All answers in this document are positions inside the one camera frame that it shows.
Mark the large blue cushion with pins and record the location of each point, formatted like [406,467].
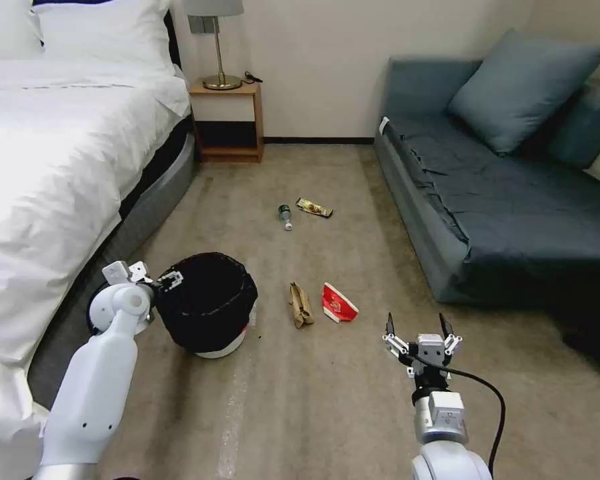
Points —
[525,90]

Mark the white bin with black bag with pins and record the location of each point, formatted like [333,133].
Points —
[205,325]

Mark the white sofa tag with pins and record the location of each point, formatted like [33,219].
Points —
[384,124]

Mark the large white pillow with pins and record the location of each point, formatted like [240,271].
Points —
[105,35]

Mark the red and white paper box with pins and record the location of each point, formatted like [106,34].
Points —
[336,303]

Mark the green clear plastic bottle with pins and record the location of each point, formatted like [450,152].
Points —
[284,212]

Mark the brown snack wrapper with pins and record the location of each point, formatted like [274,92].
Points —
[314,207]

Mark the grey wall switch plate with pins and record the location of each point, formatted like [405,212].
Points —
[200,24]

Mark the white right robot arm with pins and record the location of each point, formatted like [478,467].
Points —
[440,420]

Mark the brass table lamp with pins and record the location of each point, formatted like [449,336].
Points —
[221,60]

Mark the white bed duvet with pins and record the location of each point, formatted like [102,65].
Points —
[55,165]

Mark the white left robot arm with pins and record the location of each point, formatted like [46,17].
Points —
[95,390]

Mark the dark headboard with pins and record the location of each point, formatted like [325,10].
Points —
[172,40]

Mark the wooden nightstand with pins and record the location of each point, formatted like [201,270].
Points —
[227,120]

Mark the grey bed base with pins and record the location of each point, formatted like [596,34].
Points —
[155,190]

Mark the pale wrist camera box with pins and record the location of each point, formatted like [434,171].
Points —
[430,351]

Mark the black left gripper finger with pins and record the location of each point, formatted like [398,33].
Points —
[172,281]

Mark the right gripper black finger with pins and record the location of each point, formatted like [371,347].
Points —
[447,327]
[393,327]

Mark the blue grey sofa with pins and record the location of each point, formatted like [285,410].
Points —
[505,220]

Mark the crumpled brown paper bag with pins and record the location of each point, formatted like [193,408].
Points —
[300,305]

